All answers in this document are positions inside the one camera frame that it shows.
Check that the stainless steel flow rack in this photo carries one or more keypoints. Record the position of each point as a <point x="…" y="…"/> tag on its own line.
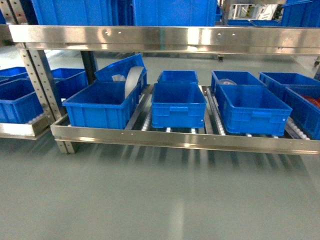
<point x="33" y="40"/>

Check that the blue bin front middle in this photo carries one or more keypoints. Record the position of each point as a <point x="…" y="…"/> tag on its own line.
<point x="177" y="105"/>

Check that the blue bin far right rear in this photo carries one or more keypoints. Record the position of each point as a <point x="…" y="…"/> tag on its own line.
<point x="276" y="82"/>

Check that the blue bin front left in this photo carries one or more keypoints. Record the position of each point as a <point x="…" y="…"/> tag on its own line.
<point x="102" y="105"/>

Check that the blue bin rear middle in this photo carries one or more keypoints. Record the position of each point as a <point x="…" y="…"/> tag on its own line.
<point x="178" y="76"/>

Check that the blue bin far right front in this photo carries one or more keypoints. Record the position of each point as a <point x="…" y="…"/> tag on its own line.
<point x="305" y="103"/>

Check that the tilted blue bin rear left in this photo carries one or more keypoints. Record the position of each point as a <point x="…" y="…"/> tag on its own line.
<point x="122" y="68"/>

